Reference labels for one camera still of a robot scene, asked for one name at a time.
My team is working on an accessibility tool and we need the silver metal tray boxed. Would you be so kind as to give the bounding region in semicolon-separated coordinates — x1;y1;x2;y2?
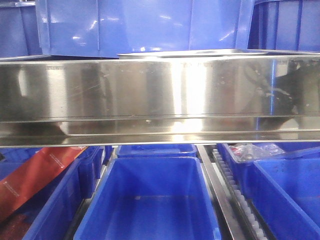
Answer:
118;48;269;60

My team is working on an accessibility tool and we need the blue bin behind centre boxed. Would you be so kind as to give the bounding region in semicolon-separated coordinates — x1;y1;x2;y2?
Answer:
116;143;197;158

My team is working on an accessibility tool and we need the blue bin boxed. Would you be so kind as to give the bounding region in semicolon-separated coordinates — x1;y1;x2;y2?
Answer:
252;157;320;240
0;146;106;240
74;157;222;240
217;142;320;199
116;143;197;158

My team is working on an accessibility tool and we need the blue bin lower centre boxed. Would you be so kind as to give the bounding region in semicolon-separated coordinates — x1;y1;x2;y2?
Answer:
74;157;222;240

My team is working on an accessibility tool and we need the clear plastic bag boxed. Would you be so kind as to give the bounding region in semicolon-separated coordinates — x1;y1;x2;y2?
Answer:
229;143;286;163

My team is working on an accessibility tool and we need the blue bin right rear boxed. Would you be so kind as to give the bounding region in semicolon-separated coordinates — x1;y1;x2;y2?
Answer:
217;142;320;199

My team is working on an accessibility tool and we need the large blue crate centre back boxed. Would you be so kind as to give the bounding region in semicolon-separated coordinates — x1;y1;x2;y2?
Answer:
35;0;255;58

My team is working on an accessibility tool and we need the white roller conveyor track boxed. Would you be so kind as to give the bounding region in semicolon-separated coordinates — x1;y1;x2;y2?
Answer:
212;148;268;240

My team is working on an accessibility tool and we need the blue bin lower left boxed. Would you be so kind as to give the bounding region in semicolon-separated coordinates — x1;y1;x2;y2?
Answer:
0;146;106;240

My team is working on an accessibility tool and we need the blue bin lower right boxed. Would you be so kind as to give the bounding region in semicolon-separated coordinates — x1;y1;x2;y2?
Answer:
252;157;320;240

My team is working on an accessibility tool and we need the blue crate back right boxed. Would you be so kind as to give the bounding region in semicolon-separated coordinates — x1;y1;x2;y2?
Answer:
248;0;320;52

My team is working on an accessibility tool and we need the red cardboard box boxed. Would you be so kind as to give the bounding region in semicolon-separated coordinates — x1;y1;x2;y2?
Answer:
0;146;87;222

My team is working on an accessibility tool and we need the blue crate back left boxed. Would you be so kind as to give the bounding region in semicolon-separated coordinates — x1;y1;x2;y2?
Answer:
0;0;42;58

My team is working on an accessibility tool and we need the steel divider rail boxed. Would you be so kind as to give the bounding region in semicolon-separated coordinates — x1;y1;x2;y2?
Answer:
197;145;246;240

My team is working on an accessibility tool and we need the stainless steel shelf rail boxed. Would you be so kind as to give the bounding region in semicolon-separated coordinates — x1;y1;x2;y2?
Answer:
0;51;320;147

